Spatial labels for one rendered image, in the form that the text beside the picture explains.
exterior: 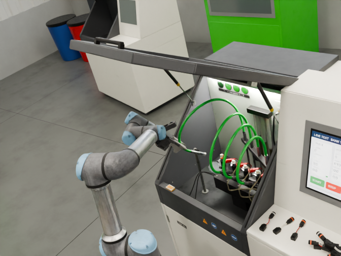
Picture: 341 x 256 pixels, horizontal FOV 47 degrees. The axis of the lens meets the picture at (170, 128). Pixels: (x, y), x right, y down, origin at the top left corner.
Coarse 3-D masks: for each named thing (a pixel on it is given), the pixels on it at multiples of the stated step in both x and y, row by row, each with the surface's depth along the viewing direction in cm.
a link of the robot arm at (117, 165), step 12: (144, 132) 192; (156, 132) 194; (132, 144) 177; (144, 144) 180; (108, 156) 163; (120, 156) 163; (132, 156) 166; (108, 168) 161; (120, 168) 162; (132, 168) 166
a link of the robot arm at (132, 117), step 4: (132, 112) 209; (128, 116) 207; (132, 116) 207; (136, 116) 208; (140, 116) 210; (128, 120) 207; (132, 120) 206; (136, 120) 207; (140, 120) 208; (144, 120) 209; (140, 124) 207; (144, 124) 209
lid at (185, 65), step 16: (80, 48) 160; (96, 48) 151; (112, 48) 143; (128, 48) 193; (144, 64) 134; (160, 64) 134; (176, 64) 134; (192, 64) 134; (208, 64) 148; (224, 64) 213; (256, 80) 159; (272, 80) 166; (288, 80) 174
